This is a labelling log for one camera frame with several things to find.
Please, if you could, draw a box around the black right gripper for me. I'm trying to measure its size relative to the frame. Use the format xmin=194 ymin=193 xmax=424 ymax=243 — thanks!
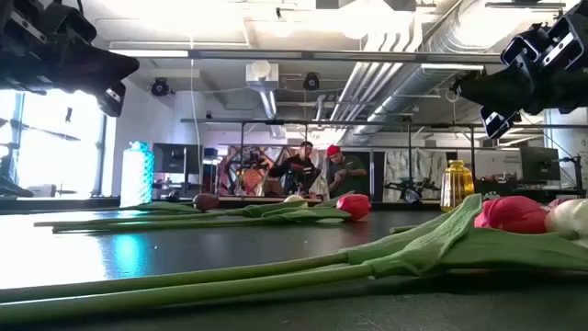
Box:
xmin=452 ymin=0 xmax=588 ymax=140

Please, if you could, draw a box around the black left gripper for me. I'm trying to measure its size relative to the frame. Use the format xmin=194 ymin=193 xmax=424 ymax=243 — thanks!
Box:
xmin=0 ymin=0 xmax=141 ymax=118

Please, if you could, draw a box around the dark red tulip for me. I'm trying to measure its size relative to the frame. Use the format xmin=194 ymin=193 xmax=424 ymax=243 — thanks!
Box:
xmin=91 ymin=192 xmax=221 ymax=215

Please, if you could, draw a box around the yellow glass vase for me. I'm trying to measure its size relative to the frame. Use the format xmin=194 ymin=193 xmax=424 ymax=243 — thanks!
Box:
xmin=439 ymin=159 xmax=475 ymax=213

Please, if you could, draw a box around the teal glass vase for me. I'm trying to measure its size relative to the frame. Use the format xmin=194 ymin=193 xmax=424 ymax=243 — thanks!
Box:
xmin=119 ymin=141 xmax=155 ymax=208

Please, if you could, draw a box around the black computer monitor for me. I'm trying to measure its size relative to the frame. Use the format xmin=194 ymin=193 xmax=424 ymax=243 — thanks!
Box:
xmin=153 ymin=143 xmax=203 ymax=175
xmin=520 ymin=146 xmax=562 ymax=182

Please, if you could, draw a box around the white hanging sheet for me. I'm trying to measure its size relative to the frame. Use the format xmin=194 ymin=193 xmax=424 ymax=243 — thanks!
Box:
xmin=384 ymin=149 xmax=449 ymax=201

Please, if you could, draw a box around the white ceiling unit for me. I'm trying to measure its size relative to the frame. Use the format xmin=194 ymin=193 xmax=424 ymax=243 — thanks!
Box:
xmin=245 ymin=59 xmax=280 ymax=92

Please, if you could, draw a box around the person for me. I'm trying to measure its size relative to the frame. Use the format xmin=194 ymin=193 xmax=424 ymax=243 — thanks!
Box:
xmin=325 ymin=144 xmax=368 ymax=199
xmin=268 ymin=141 xmax=322 ymax=197

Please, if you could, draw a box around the colourful patterned quilt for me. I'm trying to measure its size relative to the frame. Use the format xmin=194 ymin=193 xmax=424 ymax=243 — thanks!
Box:
xmin=218 ymin=144 xmax=332 ymax=197

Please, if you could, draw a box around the silver ventilation duct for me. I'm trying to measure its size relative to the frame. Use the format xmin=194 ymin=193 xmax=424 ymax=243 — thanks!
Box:
xmin=353 ymin=0 xmax=511 ymax=139

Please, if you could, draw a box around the black ceiling rail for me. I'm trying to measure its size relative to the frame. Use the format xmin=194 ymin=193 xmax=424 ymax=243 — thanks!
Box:
xmin=485 ymin=1 xmax=567 ymax=11

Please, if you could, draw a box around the black metal rig frame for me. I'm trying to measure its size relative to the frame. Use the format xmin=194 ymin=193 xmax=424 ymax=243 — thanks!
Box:
xmin=179 ymin=118 xmax=588 ymax=201

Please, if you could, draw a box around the overhead metal frame bar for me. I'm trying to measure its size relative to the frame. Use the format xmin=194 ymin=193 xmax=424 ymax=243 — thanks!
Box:
xmin=108 ymin=40 xmax=503 ymax=64

